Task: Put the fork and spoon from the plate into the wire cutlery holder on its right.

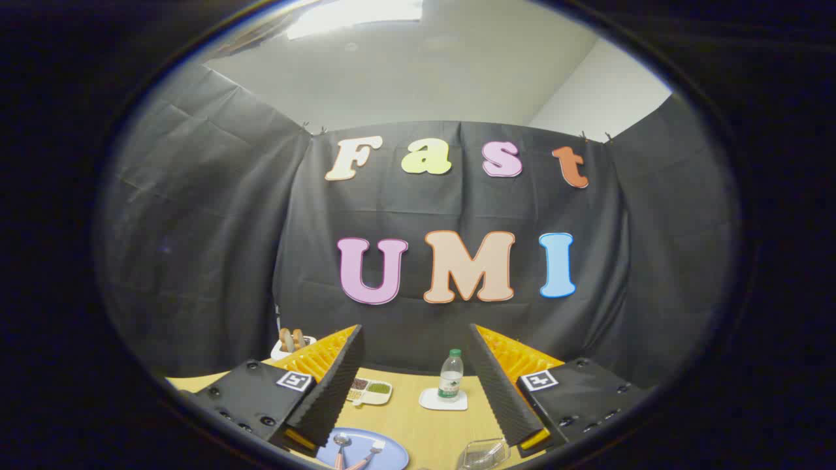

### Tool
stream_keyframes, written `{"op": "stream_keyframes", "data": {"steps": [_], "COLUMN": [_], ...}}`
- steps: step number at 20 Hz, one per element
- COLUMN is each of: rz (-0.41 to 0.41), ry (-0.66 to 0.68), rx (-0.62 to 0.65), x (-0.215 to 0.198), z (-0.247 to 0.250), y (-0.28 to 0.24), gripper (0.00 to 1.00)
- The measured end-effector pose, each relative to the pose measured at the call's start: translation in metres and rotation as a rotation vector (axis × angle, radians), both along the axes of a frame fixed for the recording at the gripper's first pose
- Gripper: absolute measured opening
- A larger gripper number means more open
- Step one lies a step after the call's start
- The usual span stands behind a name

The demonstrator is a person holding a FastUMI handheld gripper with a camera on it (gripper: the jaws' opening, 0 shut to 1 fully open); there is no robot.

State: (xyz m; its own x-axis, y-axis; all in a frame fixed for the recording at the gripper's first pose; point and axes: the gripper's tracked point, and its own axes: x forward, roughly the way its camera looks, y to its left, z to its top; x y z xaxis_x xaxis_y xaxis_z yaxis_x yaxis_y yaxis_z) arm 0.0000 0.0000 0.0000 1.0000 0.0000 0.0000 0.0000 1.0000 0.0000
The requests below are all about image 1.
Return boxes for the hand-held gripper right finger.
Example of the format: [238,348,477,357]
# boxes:
[467,323,657,458]

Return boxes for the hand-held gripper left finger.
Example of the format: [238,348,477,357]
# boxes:
[176,324,366,458]

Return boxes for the fork with red checked handle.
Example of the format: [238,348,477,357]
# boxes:
[344,439,386,470]

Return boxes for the white divided grain dish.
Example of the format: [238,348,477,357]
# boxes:
[346,377,393,407]

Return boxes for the clear water bottle green cap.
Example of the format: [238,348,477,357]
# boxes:
[438,349,464,401]

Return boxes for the cream toaster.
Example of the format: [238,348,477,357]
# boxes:
[271,334,317,361]

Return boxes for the square metal strainer basket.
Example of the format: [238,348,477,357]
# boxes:
[456,437,511,470]

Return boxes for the white square coaster tray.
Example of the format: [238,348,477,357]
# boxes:
[419,388,468,411]

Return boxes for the blue round plate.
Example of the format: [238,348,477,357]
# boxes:
[316,428,410,470]

